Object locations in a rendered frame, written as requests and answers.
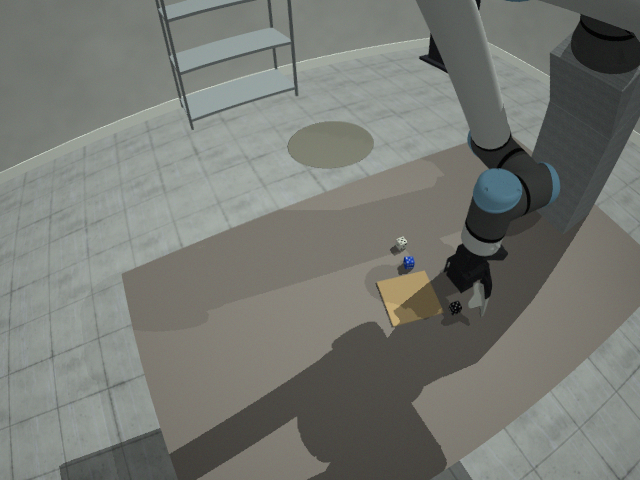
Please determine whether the black die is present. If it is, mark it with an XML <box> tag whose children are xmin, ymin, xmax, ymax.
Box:
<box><xmin>449</xmin><ymin>301</ymin><xmax>462</xmax><ymax>315</ymax></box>

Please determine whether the tan mat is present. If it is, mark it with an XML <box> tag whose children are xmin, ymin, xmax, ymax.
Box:
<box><xmin>377</xmin><ymin>270</ymin><xmax>444</xmax><ymax>327</ymax></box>

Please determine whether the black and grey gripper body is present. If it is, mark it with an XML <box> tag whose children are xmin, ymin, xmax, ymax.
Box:
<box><xmin>443</xmin><ymin>243</ymin><xmax>490</xmax><ymax>293</ymax></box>

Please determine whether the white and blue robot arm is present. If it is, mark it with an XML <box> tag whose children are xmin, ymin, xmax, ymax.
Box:
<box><xmin>416</xmin><ymin>0</ymin><xmax>640</xmax><ymax>260</ymax></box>

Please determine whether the white die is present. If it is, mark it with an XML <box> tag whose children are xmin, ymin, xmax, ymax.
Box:
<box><xmin>395</xmin><ymin>237</ymin><xmax>407</xmax><ymax>250</ymax></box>

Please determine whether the blue die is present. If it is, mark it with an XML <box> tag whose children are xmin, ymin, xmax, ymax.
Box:
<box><xmin>403</xmin><ymin>256</ymin><xmax>415</xmax><ymax>269</ymax></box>

